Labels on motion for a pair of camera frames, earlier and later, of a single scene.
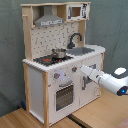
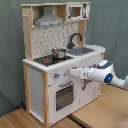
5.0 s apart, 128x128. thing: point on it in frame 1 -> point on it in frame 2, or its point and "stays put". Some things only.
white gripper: (92, 73) -> (79, 72)
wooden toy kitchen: (55, 50) stays put
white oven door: (64, 99) stays put
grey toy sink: (79, 50) stays put
